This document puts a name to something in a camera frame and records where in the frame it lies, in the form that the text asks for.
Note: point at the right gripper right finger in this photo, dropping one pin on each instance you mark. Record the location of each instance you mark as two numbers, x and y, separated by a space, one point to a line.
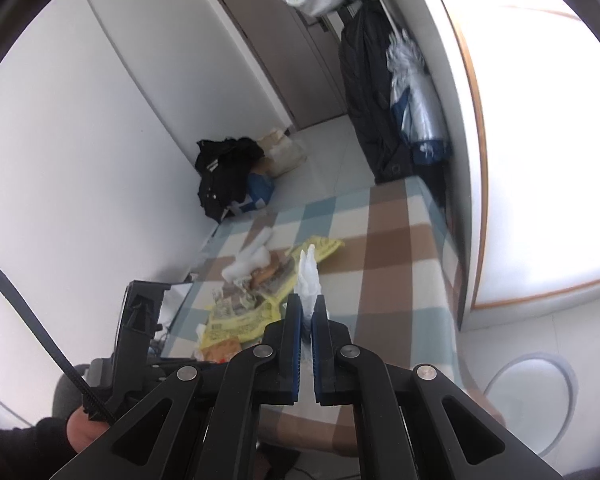
413 424

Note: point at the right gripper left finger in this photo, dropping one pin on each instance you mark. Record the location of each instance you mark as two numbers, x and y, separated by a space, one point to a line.
199 420

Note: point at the brown love tasty packet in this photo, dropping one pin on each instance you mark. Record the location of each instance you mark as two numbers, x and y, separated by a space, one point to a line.
222 351

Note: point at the yellow printed wrapper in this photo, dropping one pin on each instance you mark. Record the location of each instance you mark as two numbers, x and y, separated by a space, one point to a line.
241 315

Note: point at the yellow plastic bag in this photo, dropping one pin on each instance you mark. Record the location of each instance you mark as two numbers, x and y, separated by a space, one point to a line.
320 246

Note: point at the white trash bin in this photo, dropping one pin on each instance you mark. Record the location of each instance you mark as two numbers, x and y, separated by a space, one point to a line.
537 395

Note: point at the person's left hand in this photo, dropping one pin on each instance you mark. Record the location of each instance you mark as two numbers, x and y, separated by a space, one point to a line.
82 432

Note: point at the checkered tablecloth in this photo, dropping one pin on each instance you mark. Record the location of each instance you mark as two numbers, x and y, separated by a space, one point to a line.
395 280

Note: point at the orange snack packet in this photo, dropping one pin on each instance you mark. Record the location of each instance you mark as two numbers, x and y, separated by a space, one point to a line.
260 276

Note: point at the white foam piece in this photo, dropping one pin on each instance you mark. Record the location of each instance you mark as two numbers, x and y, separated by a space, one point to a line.
253 257

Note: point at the black clothes pile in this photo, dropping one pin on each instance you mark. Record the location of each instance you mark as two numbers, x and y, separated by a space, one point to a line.
223 167

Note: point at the blue box on floor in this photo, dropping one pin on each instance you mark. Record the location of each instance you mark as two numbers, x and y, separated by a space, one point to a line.
259 191

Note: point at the beige paper bag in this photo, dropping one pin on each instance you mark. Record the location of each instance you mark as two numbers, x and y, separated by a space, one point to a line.
281 153

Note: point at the silver blue folded umbrella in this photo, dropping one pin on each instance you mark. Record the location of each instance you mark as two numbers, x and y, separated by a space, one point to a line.
414 102

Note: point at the grey entrance door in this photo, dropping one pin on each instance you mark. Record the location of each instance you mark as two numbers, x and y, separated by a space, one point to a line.
298 54

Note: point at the black hanging backpack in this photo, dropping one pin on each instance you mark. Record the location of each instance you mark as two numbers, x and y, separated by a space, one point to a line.
366 79

